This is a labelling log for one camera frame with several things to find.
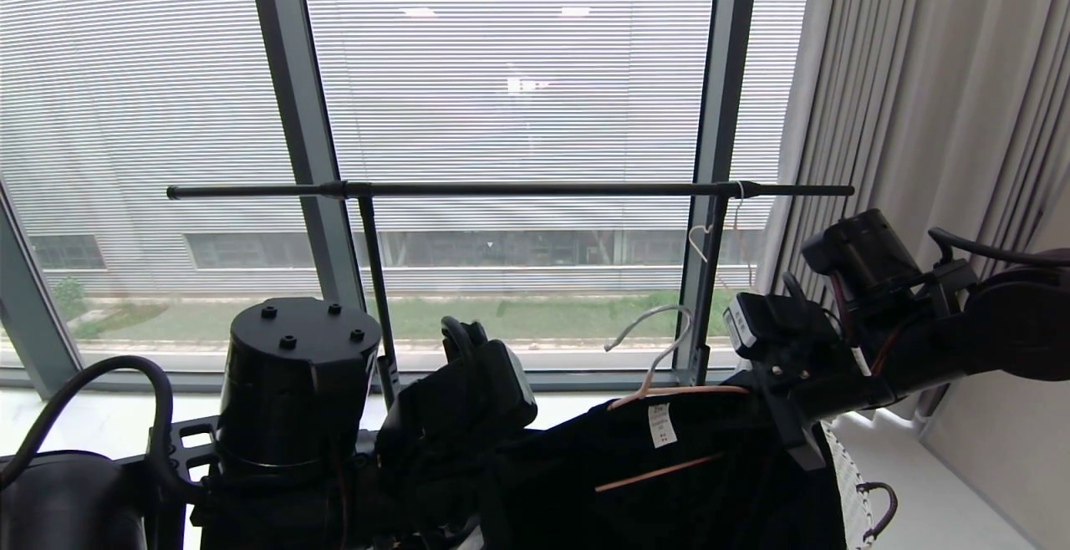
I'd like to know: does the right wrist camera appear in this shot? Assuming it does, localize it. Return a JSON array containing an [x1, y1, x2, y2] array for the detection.
[[723, 291, 839, 364]]

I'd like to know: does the black cable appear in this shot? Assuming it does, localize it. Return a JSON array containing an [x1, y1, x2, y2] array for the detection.
[[0, 355, 176, 492], [928, 228, 1070, 268]]

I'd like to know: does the window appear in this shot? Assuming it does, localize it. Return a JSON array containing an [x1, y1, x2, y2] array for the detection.
[[0, 0, 816, 392]]

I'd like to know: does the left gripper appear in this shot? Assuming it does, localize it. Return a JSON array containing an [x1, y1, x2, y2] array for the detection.
[[376, 358, 504, 484]]

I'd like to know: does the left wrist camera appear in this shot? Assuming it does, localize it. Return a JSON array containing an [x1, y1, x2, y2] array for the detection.
[[441, 316, 538, 432]]

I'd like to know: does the white laundry basket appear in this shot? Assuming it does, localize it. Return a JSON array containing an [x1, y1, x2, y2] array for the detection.
[[823, 420, 900, 550]]

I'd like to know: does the black garment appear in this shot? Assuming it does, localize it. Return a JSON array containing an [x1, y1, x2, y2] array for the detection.
[[481, 387, 847, 550]]

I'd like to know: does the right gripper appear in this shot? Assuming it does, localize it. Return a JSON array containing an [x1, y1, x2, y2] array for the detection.
[[746, 349, 879, 421]]

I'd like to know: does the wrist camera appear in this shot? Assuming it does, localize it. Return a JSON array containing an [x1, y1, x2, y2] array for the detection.
[[723, 291, 839, 364], [441, 316, 538, 432]]

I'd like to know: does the pink clothes hanger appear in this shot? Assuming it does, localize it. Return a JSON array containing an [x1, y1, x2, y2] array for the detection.
[[595, 305, 751, 492], [687, 186, 757, 288]]

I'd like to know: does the black clothes rack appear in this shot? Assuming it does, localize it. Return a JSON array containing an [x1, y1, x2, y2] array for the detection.
[[166, 181, 855, 410]]

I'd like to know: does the beige curtain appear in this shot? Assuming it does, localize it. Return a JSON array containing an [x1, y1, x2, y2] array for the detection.
[[757, 0, 1070, 421]]

